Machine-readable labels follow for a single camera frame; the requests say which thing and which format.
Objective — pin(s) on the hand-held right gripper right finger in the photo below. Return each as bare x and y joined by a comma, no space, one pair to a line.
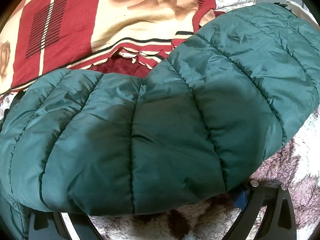
240,198

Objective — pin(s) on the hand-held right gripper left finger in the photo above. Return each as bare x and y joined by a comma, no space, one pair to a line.
45,227

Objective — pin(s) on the green puffer jacket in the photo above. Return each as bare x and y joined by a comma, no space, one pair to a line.
150,142

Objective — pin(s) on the floral white bedspread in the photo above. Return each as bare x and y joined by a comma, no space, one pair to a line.
287,170

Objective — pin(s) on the cream fluffy cloth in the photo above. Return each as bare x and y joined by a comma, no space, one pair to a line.
298,8

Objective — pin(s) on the red cream rose blanket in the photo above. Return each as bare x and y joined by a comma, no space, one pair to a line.
75,30

